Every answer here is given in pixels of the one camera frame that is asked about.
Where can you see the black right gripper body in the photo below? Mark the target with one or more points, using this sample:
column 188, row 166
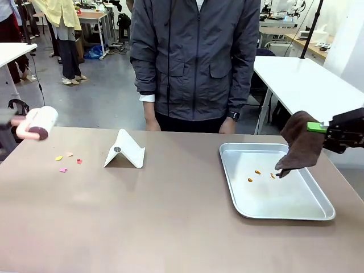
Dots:
column 352, row 128

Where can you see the right gripper green tipped finger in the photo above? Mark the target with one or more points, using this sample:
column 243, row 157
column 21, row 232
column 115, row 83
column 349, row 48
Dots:
column 316, row 127
column 337, row 145

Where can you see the brown cloth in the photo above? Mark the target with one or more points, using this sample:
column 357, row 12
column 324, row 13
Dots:
column 301, row 142

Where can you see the person right forearm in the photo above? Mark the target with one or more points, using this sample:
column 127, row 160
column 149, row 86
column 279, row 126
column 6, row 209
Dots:
column 142, row 74

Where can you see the person left forearm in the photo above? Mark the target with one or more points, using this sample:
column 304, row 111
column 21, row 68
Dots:
column 244, row 74

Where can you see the person left hand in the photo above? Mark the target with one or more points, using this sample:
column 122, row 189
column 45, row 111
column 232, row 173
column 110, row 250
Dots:
column 227, row 126

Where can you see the person right hand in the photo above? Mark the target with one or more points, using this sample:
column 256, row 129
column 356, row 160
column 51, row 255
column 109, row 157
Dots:
column 152, row 123

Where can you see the large white side table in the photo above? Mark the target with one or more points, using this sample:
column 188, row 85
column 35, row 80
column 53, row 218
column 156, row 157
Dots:
column 310, row 82

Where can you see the small white side table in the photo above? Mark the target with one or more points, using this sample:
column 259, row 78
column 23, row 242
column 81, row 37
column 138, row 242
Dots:
column 12, row 52

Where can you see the yellow paper scrap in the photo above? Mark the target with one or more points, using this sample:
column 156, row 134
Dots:
column 58, row 157

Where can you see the pink paper scrap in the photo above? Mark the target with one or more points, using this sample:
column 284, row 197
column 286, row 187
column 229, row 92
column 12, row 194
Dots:
column 63, row 170

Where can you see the silver metal tray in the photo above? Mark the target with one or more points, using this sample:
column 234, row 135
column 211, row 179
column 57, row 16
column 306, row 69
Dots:
column 278, row 196

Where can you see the person in red trousers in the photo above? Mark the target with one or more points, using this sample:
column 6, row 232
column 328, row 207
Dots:
column 12, row 37

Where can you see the black wrist watch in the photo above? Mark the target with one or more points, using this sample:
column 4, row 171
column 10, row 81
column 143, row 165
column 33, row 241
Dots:
column 233, row 115

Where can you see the wooden counter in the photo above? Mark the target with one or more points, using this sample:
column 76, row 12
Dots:
column 307, row 42

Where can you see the red paper scrap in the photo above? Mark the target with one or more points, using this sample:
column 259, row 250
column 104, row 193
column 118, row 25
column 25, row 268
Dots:
column 79, row 161

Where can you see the white tissue box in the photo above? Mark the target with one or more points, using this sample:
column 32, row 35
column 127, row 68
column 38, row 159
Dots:
column 322, row 32

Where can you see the black stand pole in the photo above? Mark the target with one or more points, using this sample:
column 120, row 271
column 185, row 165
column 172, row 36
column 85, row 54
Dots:
column 312, row 28

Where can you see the black tripod pole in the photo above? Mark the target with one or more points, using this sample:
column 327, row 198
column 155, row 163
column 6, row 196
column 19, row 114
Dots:
column 25, row 21

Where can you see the person in yellow shirt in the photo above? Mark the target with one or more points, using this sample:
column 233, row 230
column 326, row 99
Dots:
column 66, row 37

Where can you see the blue plastic bag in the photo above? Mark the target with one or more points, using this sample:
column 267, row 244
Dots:
column 94, row 52

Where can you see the white folding phone stand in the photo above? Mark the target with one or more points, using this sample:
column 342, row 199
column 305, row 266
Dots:
column 125, row 150

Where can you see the black trousers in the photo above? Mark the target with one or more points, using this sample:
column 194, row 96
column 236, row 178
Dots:
column 187, row 125

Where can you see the wooden top desk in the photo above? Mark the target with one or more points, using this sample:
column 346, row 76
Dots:
column 95, row 18

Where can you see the person in grey jacket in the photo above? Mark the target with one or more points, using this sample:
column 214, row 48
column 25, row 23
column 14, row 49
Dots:
column 196, row 57

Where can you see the black backpack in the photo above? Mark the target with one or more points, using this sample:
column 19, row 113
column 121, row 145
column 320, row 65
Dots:
column 123, row 21

